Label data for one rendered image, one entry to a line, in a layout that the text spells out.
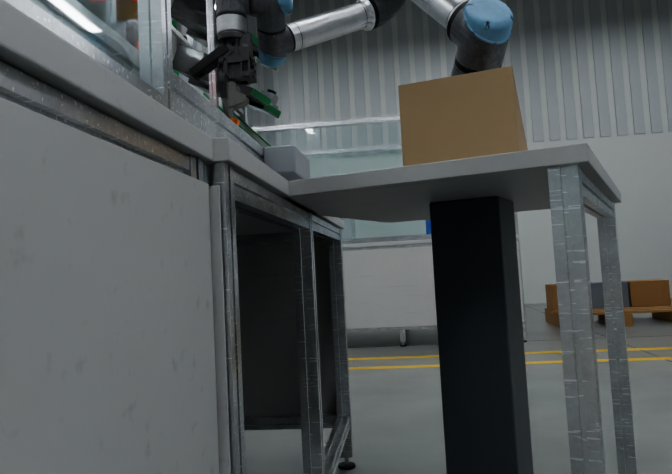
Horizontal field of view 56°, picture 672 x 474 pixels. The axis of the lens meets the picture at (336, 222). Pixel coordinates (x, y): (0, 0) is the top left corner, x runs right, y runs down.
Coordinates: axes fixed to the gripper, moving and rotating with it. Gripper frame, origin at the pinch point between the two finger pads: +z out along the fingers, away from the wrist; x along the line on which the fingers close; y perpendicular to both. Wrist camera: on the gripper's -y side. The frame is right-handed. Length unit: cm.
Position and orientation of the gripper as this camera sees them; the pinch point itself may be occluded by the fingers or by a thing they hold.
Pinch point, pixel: (226, 115)
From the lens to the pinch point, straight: 161.1
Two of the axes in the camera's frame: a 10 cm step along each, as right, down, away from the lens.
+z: 0.5, 10.0, -0.7
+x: 1.1, 0.7, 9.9
